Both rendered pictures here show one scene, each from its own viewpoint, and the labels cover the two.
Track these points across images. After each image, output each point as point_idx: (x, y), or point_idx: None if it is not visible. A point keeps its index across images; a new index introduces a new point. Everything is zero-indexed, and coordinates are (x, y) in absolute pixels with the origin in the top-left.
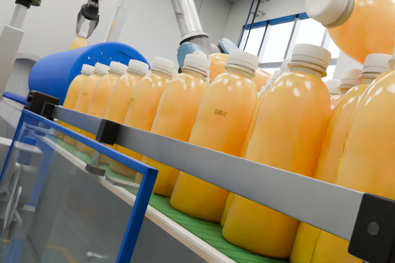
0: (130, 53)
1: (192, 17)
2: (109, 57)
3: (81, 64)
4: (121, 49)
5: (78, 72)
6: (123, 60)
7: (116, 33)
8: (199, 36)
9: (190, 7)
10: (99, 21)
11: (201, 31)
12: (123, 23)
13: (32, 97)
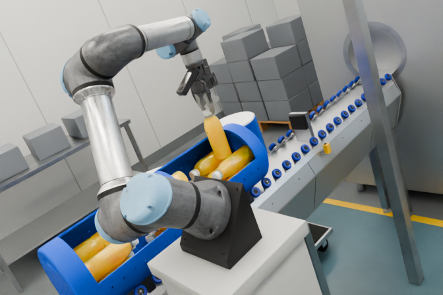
0: (46, 259)
1: (95, 165)
2: (45, 263)
3: (44, 269)
4: (42, 256)
5: (48, 276)
6: (50, 265)
7: (350, 3)
8: (97, 198)
9: (92, 150)
10: (207, 92)
11: (105, 185)
12: None
13: None
